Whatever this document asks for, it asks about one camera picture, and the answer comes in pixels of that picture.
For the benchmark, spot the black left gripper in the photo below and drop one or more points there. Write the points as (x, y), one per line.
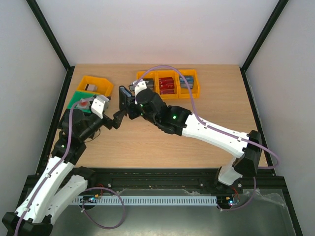
(116, 121)

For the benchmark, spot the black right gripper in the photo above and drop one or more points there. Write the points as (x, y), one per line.
(131, 106)

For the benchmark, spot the black card holder wallet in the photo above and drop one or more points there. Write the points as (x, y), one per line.
(124, 97)

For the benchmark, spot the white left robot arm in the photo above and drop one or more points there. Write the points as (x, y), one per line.
(60, 183)

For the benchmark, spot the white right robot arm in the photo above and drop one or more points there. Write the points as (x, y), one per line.
(244, 147)

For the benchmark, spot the black card stack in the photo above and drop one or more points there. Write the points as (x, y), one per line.
(149, 83)

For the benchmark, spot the yellow bin with black cards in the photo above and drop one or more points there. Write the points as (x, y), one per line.
(151, 74)

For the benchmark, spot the red round card stack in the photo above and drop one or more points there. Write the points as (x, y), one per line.
(84, 104)

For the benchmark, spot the silver card stack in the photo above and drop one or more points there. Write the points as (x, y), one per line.
(91, 87)

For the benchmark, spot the yellow bin with red cards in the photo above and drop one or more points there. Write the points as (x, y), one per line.
(167, 73)

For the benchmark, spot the yellow bin with blue cards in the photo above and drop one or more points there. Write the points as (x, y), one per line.
(193, 84)

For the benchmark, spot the blue card stack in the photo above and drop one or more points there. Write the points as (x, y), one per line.
(186, 81)

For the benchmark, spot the yellow bin left side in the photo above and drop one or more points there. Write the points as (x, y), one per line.
(105, 87)

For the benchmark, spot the green bin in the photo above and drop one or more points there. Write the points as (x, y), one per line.
(79, 95)

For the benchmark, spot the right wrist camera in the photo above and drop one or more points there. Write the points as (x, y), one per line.
(136, 86)

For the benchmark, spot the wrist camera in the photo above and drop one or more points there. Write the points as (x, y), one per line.
(136, 86)
(99, 105)

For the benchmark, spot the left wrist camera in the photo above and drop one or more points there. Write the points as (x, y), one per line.
(99, 105)

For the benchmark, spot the white slotted cable duct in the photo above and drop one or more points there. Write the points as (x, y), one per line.
(154, 201)

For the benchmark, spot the black left rear frame post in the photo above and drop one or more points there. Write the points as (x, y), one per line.
(48, 32)

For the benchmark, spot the black frame post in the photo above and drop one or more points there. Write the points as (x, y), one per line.
(280, 6)
(48, 32)

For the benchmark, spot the black right rear frame post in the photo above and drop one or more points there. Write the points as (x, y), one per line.
(280, 6)

